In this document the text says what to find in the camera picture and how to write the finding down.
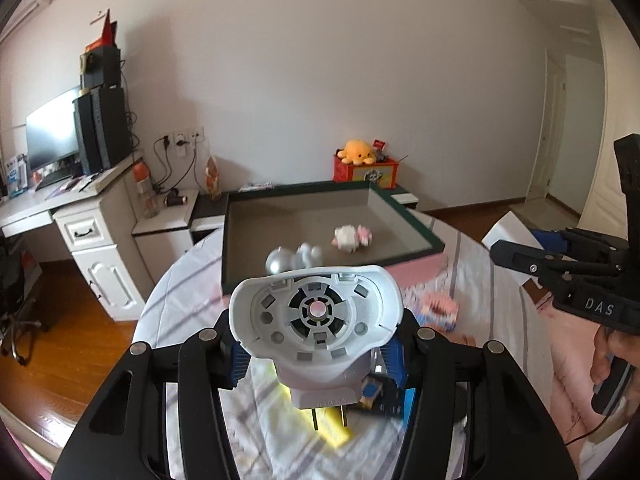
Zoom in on pink storage box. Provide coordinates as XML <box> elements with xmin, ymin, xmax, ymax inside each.
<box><xmin>220</xmin><ymin>180</ymin><xmax>447</xmax><ymax>297</ymax></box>

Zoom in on white cardboard sheet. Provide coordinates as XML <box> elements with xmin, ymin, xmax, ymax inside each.
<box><xmin>481</xmin><ymin>211</ymin><xmax>546</xmax><ymax>291</ymax></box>

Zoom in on orange clear plastic bag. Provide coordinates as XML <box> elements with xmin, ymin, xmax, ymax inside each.
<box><xmin>204</xmin><ymin>154</ymin><xmax>224</xmax><ymax>200</ymax></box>

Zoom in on black computer monitor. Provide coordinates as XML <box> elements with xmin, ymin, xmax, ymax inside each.
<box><xmin>26</xmin><ymin>87</ymin><xmax>81</xmax><ymax>175</ymax></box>

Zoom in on white desk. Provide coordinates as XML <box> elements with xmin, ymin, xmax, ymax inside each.
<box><xmin>0</xmin><ymin>150</ymin><xmax>151</xmax><ymax>322</ymax></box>

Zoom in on black office chair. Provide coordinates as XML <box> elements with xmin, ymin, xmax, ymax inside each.
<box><xmin>0</xmin><ymin>237</ymin><xmax>48</xmax><ymax>367</ymax></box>

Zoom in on pink block toy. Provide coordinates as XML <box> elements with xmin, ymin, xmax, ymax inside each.
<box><xmin>417</xmin><ymin>292</ymin><xmax>460</xmax><ymax>333</ymax></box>

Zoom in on yellow highlighter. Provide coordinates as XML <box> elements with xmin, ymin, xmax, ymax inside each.
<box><xmin>315</xmin><ymin>405</ymin><xmax>353</xmax><ymax>448</ymax></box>

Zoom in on blue white packet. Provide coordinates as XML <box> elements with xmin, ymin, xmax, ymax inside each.
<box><xmin>4</xmin><ymin>154</ymin><xmax>28</xmax><ymax>197</ymax></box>

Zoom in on black box stack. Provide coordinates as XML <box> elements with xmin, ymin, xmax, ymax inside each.
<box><xmin>79</xmin><ymin>46</ymin><xmax>122</xmax><ymax>92</ymax></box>

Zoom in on grey notebook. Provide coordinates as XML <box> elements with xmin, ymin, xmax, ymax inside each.
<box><xmin>62</xmin><ymin>167</ymin><xmax>121</xmax><ymax>195</ymax></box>

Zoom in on low black white cabinet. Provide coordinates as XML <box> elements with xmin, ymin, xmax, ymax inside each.
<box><xmin>131</xmin><ymin>186</ymin><xmax>420</xmax><ymax>273</ymax></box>

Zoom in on black computer tower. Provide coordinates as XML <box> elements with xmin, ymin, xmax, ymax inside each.
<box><xmin>91</xmin><ymin>87</ymin><xmax>132</xmax><ymax>171</ymax></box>

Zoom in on silver toy figure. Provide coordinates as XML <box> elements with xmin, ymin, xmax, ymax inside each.
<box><xmin>265</xmin><ymin>242</ymin><xmax>323</xmax><ymax>276</ymax></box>

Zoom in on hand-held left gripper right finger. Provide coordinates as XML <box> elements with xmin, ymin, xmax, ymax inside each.
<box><xmin>382</xmin><ymin>307</ymin><xmax>578</xmax><ymax>480</ymax></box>

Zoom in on white round plug adapter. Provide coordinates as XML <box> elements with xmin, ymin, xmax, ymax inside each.
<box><xmin>229</xmin><ymin>264</ymin><xmax>405</xmax><ymax>433</ymax></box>

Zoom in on black keyboard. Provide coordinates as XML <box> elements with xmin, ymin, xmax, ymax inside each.
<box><xmin>35</xmin><ymin>169</ymin><xmax>76</xmax><ymax>190</ymax></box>

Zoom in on white wall outlets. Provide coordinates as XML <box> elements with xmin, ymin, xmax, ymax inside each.
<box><xmin>159</xmin><ymin>129</ymin><xmax>206</xmax><ymax>150</ymax></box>

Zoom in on black speaker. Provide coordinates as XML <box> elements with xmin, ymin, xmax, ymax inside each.
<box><xmin>72</xmin><ymin>94</ymin><xmax>103</xmax><ymax>176</ymax></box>

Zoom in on pink blanket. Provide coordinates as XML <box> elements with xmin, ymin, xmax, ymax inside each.
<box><xmin>520</xmin><ymin>280</ymin><xmax>640</xmax><ymax>480</ymax></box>

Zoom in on white pink toy figure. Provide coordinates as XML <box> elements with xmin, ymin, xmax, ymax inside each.
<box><xmin>332</xmin><ymin>225</ymin><xmax>375</xmax><ymax>253</ymax></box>

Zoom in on red tin box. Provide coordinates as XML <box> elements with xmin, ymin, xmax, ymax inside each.
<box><xmin>333</xmin><ymin>154</ymin><xmax>399</xmax><ymax>191</ymax></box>

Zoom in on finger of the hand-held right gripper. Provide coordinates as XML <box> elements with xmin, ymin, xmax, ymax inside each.
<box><xmin>531</xmin><ymin>227</ymin><xmax>626</xmax><ymax>261</ymax></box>
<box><xmin>490</xmin><ymin>239</ymin><xmax>619</xmax><ymax>291</ymax></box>

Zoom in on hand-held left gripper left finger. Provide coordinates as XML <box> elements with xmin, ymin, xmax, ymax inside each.
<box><xmin>52</xmin><ymin>310</ymin><xmax>251</xmax><ymax>480</ymax></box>

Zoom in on yellow octopus plush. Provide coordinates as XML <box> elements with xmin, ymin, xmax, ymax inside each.
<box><xmin>336</xmin><ymin>139</ymin><xmax>379</xmax><ymax>166</ymax></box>

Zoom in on small toys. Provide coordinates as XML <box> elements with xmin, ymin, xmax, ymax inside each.
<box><xmin>372</xmin><ymin>137</ymin><xmax>401</xmax><ymax>163</ymax></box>

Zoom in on white door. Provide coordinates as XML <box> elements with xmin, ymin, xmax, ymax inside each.
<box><xmin>529</xmin><ymin>49</ymin><xmax>570</xmax><ymax>206</ymax></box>

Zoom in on person's right hand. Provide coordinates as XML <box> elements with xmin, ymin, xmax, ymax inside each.
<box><xmin>589</xmin><ymin>326</ymin><xmax>637</xmax><ymax>387</ymax></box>

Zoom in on black power cable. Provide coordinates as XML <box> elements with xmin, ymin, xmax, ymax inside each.
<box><xmin>150</xmin><ymin>135</ymin><xmax>201</xmax><ymax>196</ymax></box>

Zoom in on red folder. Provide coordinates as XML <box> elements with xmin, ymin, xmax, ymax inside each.
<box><xmin>97</xmin><ymin>9</ymin><xmax>119</xmax><ymax>47</ymax></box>

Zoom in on orange lid bottle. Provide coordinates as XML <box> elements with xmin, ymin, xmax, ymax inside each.
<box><xmin>132</xmin><ymin>160</ymin><xmax>155</xmax><ymax>219</ymax></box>

